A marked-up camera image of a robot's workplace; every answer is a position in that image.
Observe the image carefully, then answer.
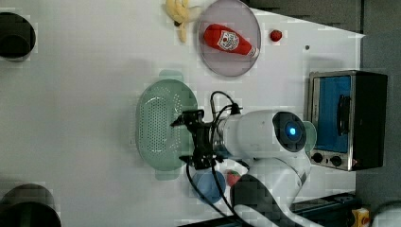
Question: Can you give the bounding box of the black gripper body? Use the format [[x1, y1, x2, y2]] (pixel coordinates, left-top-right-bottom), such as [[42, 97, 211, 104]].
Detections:
[[186, 110, 223, 170]]

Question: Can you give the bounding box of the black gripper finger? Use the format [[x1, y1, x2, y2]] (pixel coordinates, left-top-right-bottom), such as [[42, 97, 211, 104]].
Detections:
[[179, 155, 195, 165], [170, 114, 193, 127]]

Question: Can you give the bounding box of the green plastic strainer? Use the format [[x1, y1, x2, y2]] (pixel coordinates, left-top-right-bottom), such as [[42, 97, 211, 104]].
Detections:
[[135, 69, 198, 181]]

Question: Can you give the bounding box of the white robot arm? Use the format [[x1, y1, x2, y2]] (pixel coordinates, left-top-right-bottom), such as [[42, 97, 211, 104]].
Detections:
[[170, 110, 323, 227]]

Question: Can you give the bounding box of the blue plastic bowl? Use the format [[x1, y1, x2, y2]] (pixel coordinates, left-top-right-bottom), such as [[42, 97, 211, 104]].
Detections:
[[192, 169, 222, 203]]

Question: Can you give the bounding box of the plush strawberry toy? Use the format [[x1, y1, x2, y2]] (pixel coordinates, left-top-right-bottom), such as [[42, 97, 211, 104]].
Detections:
[[226, 170, 241, 187]]

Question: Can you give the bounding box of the red plush ketchup bottle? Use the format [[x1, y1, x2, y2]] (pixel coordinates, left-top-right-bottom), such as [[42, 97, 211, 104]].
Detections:
[[203, 24, 259, 58]]

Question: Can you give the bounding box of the plush peeled banana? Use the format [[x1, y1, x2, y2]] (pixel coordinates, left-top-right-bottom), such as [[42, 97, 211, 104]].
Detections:
[[166, 0, 202, 44]]

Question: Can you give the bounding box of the light green mug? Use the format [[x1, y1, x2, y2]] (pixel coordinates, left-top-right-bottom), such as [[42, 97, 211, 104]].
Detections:
[[304, 121, 317, 153]]

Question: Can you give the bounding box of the grey round plate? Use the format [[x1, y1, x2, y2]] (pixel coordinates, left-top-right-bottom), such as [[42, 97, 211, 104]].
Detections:
[[198, 0, 261, 77]]

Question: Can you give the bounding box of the small red strawberry toy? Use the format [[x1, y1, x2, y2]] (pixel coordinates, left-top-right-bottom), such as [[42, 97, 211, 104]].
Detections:
[[270, 29, 283, 42]]

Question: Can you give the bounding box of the black silver toaster oven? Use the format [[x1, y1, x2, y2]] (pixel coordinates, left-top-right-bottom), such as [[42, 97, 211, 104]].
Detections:
[[307, 70, 388, 171]]

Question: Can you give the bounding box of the yellow emergency stop box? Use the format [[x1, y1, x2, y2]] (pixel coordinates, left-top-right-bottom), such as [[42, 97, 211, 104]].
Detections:
[[352, 208, 376, 227]]

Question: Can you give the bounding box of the blue metal table frame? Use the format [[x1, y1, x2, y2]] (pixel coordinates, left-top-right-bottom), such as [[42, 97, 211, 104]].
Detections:
[[178, 193, 361, 227]]

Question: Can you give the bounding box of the black round post lower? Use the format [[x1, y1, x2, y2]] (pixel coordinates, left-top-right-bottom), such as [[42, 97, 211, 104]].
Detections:
[[0, 183, 62, 227]]

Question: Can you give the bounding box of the black round post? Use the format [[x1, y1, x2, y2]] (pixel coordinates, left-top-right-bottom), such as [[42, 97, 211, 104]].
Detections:
[[0, 183, 62, 227], [0, 12, 36, 61]]

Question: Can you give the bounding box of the black round post upper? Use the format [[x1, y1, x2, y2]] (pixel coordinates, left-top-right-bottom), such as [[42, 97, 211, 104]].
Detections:
[[0, 12, 36, 61]]

